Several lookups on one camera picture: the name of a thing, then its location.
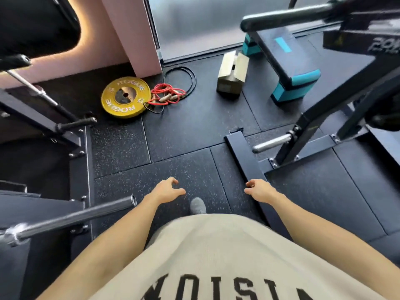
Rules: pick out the cardboard box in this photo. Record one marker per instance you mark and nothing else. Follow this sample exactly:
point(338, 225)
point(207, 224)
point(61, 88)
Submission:
point(232, 73)

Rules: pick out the grey shoe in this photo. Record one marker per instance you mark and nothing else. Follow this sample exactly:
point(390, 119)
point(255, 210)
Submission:
point(198, 206)

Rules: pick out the person's right hand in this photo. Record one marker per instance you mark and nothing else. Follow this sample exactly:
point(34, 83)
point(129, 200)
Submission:
point(262, 190)

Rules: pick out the person's right forearm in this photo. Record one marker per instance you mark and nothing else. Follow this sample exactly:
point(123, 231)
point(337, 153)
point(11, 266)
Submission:
point(328, 243)

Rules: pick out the person's right thumb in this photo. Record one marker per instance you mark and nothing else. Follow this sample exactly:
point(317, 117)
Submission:
point(250, 191)

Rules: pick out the black resistance band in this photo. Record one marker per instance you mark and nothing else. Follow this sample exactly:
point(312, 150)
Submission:
point(182, 81)

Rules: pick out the black padded seat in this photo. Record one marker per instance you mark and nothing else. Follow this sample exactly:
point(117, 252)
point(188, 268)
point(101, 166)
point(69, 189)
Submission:
point(36, 24)

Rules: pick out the person's left forearm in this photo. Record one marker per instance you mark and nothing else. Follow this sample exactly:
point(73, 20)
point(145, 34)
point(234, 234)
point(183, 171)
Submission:
point(106, 246)

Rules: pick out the black squat rack frame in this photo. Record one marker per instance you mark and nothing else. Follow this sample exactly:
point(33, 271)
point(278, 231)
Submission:
point(43, 153)

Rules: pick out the person's left hand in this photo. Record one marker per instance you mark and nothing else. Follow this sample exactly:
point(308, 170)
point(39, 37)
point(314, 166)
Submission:
point(164, 192)

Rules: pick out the black weight machine frame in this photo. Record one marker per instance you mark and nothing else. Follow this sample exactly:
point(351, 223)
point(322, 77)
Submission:
point(318, 121)

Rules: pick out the frosted glass window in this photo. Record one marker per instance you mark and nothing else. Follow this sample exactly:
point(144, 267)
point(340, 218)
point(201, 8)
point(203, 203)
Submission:
point(231, 21)

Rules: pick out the steel barbell sleeve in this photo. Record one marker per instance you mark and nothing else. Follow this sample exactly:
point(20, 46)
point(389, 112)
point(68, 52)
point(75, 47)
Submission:
point(67, 219)

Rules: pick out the black teal step platform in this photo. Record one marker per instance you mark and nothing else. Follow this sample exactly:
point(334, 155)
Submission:
point(286, 64)

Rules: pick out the beige printed t-shirt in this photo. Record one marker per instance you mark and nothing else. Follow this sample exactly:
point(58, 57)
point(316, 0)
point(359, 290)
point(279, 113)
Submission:
point(225, 262)

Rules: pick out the yellow weight plate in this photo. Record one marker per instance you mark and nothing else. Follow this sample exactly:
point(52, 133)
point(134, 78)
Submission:
point(126, 97)

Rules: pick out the person's left thumb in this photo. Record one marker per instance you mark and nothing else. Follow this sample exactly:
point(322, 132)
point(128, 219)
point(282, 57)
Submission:
point(178, 192)

